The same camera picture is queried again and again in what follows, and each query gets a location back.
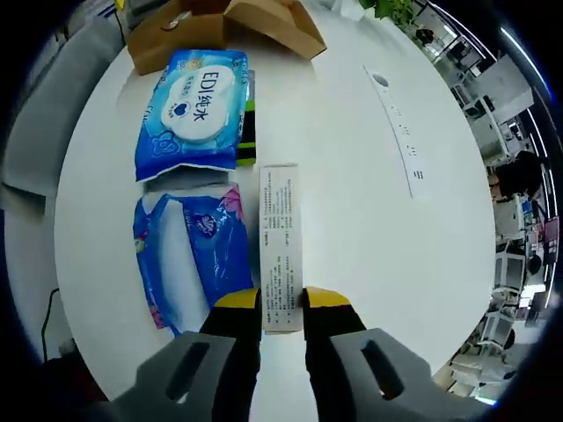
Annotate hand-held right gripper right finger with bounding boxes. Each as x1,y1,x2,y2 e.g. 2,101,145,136
301,285,467,422

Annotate brown cardboard shoe box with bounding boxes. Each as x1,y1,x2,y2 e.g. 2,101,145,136
127,0,327,76

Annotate blue wet wipes pack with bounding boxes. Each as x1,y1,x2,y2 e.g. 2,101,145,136
135,47,250,182

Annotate silver black soft pouch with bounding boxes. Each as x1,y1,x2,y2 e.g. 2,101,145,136
236,69,259,168

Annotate blue flowered tissue pack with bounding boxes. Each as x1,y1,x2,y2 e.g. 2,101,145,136
133,183,255,338

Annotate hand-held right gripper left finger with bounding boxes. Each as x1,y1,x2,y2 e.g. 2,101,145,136
107,287,264,422

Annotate table cable slot cover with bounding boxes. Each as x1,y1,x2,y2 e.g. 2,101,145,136
362,64,426,199

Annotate white printed carton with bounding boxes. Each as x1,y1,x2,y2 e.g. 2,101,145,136
258,163,304,336

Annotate green potted plant white pot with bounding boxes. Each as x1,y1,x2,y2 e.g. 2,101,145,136
358,0,419,28

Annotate black cable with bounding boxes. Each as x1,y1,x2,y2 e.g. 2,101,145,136
41,287,67,361

